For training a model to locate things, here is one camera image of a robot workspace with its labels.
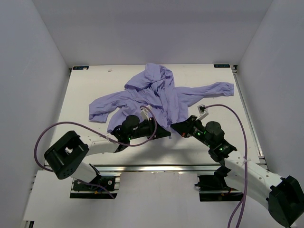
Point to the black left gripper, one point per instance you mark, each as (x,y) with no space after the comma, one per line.
(151,125)

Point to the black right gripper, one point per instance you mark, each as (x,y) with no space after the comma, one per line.
(184,128)

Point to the lavender zip-up hooded jacket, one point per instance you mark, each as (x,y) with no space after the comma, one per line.
(154,88)

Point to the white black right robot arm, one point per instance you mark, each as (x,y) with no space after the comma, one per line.
(282,197)

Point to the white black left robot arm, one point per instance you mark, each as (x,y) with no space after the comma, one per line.
(65,157)

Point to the blue label sticker right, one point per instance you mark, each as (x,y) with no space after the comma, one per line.
(221,65)

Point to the blue label sticker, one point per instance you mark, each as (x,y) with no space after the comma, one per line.
(221,65)
(80,68)

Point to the blue label sticker left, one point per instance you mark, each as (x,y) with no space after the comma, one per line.
(80,68)

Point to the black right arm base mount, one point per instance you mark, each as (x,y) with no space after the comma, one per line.
(213,188)

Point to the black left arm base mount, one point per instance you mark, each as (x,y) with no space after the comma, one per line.
(104,187)

